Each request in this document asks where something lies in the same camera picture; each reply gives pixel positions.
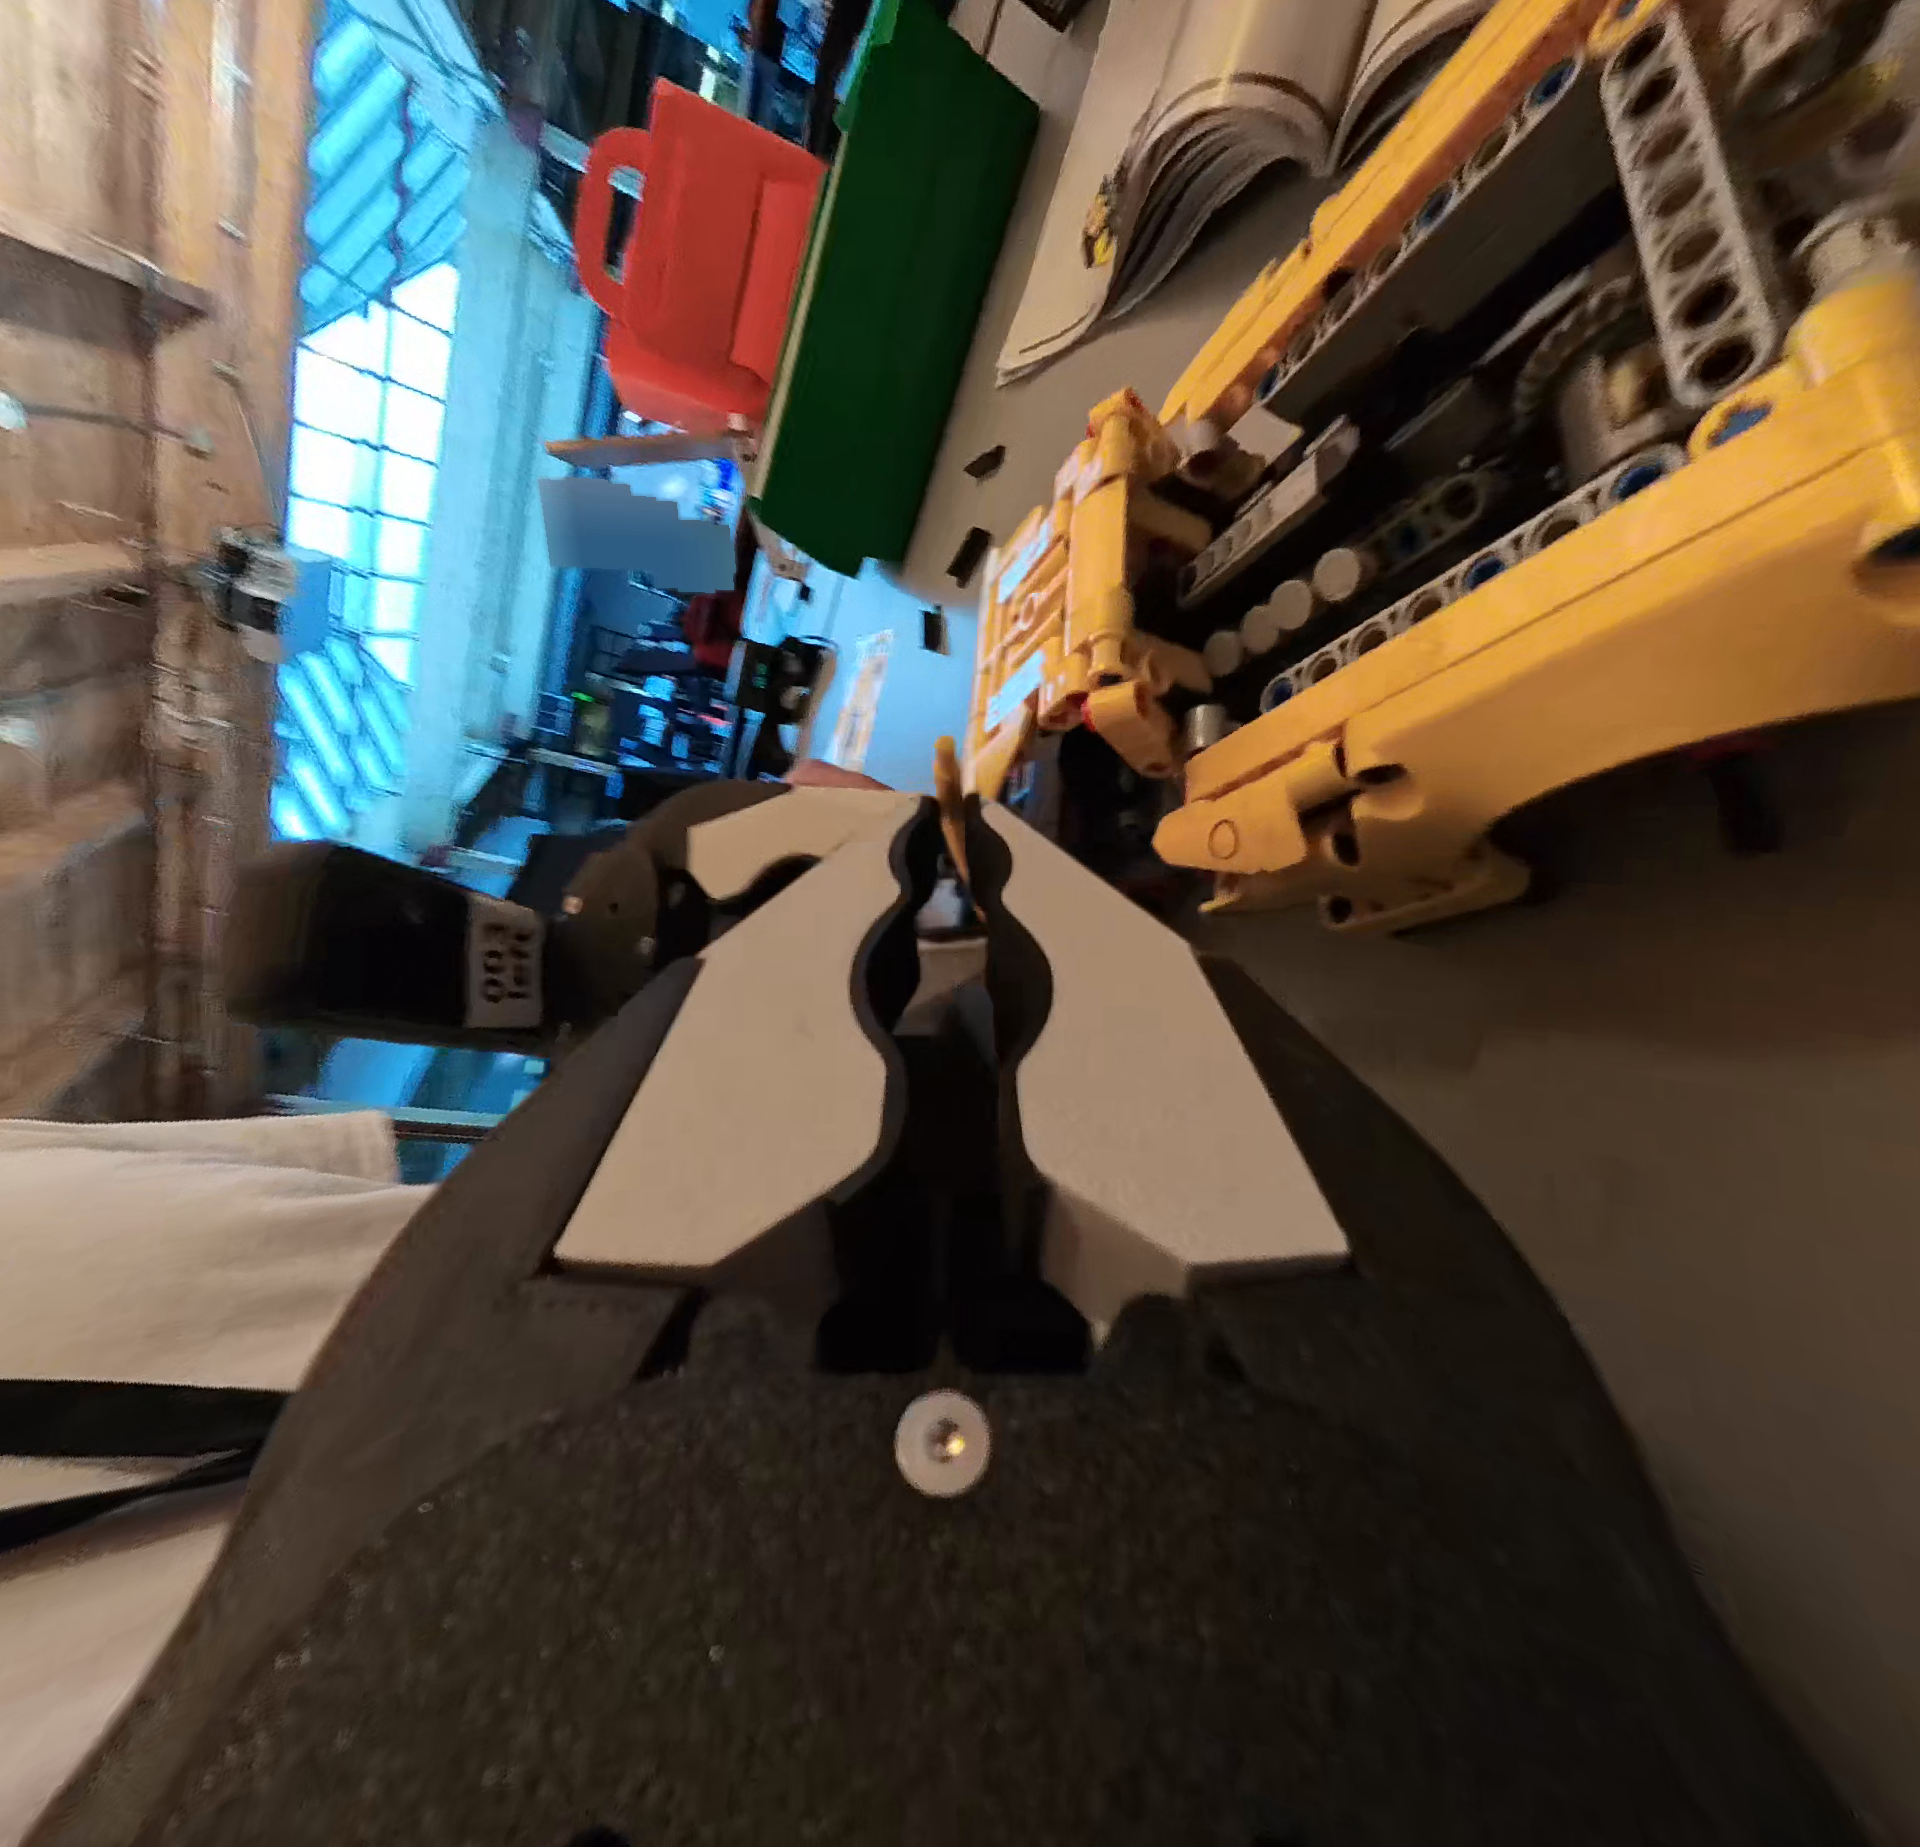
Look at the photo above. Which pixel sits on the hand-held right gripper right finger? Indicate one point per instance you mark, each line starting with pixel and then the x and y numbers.
pixel 1170 1128

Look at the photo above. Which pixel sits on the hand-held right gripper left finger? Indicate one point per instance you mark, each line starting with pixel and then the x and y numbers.
pixel 720 1128

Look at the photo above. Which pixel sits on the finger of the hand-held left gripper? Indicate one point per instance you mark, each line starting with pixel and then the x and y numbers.
pixel 810 825

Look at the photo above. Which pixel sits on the yellow brick link rod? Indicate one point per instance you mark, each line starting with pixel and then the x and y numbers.
pixel 948 790

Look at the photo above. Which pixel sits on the yellow toy brick model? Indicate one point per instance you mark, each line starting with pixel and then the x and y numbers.
pixel 1573 647

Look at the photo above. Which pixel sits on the grey electrical box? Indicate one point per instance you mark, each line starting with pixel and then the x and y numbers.
pixel 248 579

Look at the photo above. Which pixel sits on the window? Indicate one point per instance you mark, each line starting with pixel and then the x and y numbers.
pixel 373 422

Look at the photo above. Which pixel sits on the green box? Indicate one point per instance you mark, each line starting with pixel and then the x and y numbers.
pixel 886 301

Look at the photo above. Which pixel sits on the open instruction booklet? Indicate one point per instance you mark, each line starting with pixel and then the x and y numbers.
pixel 1245 32

